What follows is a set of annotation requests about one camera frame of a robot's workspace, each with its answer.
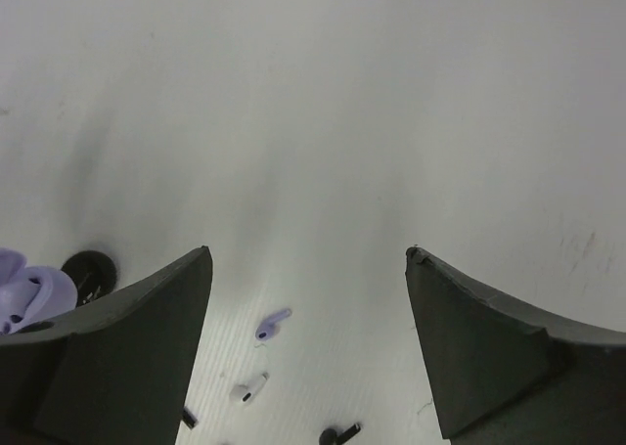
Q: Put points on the purple earbud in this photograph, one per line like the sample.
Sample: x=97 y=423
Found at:
x=269 y=327

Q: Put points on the black earbud left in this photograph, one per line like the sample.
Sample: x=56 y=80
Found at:
x=189 y=419

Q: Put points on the black earbud right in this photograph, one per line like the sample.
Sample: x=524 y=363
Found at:
x=335 y=436

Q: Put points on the black earbud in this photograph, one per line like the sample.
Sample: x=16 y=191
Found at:
x=335 y=436
x=189 y=419

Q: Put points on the black earbud charging case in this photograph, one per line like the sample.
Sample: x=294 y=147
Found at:
x=93 y=273

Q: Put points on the white earbud upper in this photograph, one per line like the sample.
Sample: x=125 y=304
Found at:
x=244 y=393

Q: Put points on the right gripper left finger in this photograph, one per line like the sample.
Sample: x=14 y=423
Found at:
x=113 y=371

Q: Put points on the purple earbud charging case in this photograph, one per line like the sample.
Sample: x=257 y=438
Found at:
x=32 y=294

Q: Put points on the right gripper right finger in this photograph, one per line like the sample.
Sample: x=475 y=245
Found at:
x=502 y=371

